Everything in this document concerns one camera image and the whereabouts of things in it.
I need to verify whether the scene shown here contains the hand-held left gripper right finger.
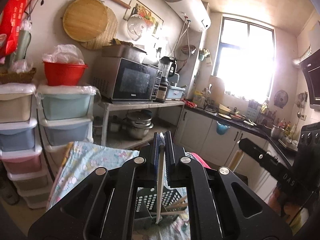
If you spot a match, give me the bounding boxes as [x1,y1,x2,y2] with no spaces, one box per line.
[164,131,293,240]

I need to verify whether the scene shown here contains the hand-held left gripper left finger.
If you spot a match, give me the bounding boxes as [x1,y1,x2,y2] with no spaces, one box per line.
[28,131,163,240]

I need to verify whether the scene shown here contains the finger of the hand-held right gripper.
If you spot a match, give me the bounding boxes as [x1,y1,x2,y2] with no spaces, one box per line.
[237,138,284,176]

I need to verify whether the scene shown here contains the light wooden utensil handle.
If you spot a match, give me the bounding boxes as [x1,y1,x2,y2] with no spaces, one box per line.
[228,149,244,172]

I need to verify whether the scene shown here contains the green plastic utensil basket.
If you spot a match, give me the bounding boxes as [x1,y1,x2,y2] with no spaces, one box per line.
[134,187,188,232]

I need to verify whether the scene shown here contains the wooden chopstick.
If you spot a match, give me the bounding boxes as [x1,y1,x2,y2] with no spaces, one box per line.
[150,209,187,217]

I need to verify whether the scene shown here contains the white chopstick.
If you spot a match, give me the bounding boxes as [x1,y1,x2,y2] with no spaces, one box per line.
[154,131,166,225]

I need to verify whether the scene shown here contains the person's right hand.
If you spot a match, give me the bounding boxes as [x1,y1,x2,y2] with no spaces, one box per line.
[269,185,304,218]

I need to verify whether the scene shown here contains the steel pot on counter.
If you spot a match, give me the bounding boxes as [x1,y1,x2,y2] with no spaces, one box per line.
[270,124,286,139]

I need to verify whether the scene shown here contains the blue hanging bin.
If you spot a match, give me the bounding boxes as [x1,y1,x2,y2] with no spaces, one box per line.
[215,121,232,136]

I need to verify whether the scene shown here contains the floral tablecloth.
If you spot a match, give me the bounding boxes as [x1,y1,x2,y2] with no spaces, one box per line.
[46,141,191,240]

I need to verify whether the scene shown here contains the white kitchen cabinets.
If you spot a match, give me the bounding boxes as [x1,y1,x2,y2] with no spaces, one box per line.
[175,107,298,194]

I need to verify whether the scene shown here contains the small steel pot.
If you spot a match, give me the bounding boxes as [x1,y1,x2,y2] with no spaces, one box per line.
[109,115,123,133]

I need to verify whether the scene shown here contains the stacked steel pots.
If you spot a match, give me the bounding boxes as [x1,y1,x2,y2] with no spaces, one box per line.
[124,110,154,140]

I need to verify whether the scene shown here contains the black range hood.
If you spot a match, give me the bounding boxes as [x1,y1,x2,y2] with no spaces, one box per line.
[299,46,320,111]

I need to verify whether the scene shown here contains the white metal shelf rack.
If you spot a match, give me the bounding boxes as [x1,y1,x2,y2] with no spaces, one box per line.
[96,99,186,151]

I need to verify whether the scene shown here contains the teal plastic drawer unit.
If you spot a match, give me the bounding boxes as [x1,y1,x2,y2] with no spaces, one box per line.
[37,84,97,153]

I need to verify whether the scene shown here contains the kitchen window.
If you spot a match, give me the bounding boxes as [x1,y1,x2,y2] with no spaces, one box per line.
[211,16,276,98]

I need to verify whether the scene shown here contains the blue dish rack box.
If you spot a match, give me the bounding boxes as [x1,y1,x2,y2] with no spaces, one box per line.
[165,72,187,101]

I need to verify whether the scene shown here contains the pastel plastic drawer unit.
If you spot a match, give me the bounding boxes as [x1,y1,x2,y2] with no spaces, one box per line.
[0,83,50,210]

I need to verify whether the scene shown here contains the black microwave oven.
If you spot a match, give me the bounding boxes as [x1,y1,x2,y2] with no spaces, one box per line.
[92,56,163,103]

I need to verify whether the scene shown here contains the black blender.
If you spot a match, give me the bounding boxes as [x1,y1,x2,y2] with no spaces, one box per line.
[158,56,177,103]

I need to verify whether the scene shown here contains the hanging strainer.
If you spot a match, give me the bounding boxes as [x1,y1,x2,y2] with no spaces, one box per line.
[180,44,197,56]

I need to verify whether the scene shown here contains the red plastic basin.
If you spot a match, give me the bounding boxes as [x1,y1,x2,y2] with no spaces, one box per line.
[42,60,89,87]

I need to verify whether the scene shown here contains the grey pot on microwave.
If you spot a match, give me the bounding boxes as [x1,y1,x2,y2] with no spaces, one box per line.
[101,44,148,64]

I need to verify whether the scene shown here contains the clear plastic bags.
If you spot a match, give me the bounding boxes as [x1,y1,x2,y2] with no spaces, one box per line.
[44,44,85,65]

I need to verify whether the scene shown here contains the brown woven basket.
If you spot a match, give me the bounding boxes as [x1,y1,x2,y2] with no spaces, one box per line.
[0,67,37,85]

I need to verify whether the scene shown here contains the white water heater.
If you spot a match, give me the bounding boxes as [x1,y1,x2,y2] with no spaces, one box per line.
[162,0,212,33]

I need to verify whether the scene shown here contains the round woven mat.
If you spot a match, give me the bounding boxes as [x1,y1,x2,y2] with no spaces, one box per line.
[80,5,119,50]

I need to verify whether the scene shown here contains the clear plastic lid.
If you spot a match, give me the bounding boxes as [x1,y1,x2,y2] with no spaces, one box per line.
[126,14,148,41]

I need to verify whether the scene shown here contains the round bamboo board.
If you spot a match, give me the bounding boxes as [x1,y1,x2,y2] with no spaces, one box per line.
[62,0,108,42]

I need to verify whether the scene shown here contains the red shopping bag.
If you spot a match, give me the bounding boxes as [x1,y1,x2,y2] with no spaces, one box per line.
[0,0,31,57]

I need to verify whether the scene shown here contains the round wall vent fan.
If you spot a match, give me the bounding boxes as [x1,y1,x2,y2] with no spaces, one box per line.
[274,90,289,109]

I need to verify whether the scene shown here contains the green wall holder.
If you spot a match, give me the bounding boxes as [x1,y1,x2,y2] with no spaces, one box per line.
[198,48,211,62]

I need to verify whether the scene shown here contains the fruit wall poster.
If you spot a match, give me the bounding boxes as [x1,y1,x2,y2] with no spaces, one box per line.
[123,0,164,39]

